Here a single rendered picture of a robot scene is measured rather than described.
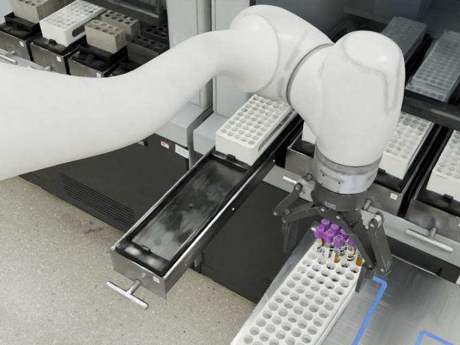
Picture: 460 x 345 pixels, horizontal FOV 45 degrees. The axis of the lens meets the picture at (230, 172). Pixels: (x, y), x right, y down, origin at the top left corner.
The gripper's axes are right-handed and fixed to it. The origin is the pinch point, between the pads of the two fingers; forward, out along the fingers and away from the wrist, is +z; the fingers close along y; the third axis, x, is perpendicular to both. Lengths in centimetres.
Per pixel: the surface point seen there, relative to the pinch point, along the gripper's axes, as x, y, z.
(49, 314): -7, -90, 93
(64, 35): 32, -101, 8
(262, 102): 39, -38, 8
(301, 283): -2.8, -2.3, 4.8
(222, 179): 15.9, -33.1, 12.7
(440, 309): 11.3, 18.8, 11.0
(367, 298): 5.6, 7.2, 11.0
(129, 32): 44, -87, 7
